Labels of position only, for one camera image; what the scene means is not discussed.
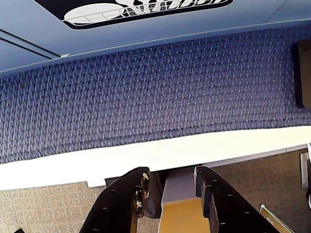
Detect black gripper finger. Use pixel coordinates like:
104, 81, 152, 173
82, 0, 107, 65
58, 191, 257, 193
195, 166, 288, 233
79, 166, 152, 233

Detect black white dish rack sign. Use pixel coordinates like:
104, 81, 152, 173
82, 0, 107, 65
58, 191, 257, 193
34, 0, 234, 30

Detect blue woven mat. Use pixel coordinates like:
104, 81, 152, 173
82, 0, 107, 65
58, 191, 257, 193
0, 24, 311, 165

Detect grey lavender block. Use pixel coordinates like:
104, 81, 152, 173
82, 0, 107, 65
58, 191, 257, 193
161, 170, 203, 207

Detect yellow wooden block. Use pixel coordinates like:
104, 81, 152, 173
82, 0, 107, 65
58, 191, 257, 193
157, 197, 213, 233

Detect brown box with black edge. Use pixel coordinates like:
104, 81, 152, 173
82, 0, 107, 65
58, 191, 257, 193
291, 40, 311, 109

